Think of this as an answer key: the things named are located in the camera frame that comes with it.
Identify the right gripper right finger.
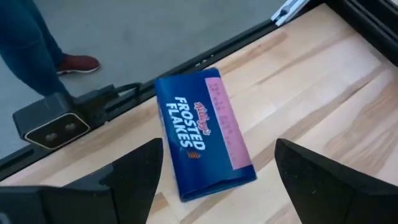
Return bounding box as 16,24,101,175
275,139,398,224

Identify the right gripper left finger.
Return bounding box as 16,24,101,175
0,138,164,224

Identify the blue Frosted Flakes cereal box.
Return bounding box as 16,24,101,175
154,67,257,203

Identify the person's red shoe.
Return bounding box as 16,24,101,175
55,54,101,75

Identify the person's leg with red shoe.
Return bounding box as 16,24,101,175
0,0,101,98

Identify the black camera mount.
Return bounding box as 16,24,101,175
73,83,119,123

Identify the black camera cable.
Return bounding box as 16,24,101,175
114,82,144,98

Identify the black stereo camera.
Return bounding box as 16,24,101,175
12,91,91,151

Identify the silver metal bracket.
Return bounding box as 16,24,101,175
270,0,312,27

